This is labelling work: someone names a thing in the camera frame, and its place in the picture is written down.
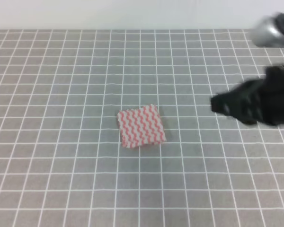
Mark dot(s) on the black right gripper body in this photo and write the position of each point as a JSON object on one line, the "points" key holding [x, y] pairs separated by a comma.
{"points": [[256, 100]]}

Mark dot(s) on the pink white wavy towel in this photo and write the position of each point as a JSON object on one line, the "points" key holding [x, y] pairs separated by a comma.
{"points": [[141, 126]]}

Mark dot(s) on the grey checked tablecloth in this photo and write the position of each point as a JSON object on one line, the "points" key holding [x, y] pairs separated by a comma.
{"points": [[62, 162]]}

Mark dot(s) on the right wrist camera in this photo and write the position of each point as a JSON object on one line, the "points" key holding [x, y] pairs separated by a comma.
{"points": [[269, 32]]}

